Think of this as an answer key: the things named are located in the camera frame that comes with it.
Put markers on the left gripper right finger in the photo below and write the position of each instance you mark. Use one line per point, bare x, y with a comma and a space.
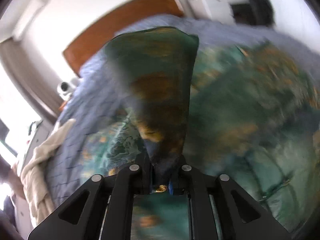
219, 208

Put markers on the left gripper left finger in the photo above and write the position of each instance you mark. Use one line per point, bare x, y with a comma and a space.
101, 208

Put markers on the green patterned silk jacket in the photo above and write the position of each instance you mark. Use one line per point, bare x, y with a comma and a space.
254, 114

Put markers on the cream fleece garment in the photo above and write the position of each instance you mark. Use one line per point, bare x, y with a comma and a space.
35, 188

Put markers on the white window-side dresser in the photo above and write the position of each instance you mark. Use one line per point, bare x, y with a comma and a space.
39, 133

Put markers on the blue checked duvet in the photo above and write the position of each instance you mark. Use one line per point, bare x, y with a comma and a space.
94, 99

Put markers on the beige curtain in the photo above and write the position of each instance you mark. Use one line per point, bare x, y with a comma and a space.
36, 82

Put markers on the white round fan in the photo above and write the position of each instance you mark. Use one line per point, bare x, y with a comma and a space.
65, 90

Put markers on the dark jacket on chair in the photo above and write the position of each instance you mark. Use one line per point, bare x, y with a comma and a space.
263, 12

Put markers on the white desk with drawers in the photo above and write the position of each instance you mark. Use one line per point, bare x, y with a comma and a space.
216, 10

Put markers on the wooden headboard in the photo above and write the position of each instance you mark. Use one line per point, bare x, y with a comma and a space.
92, 39

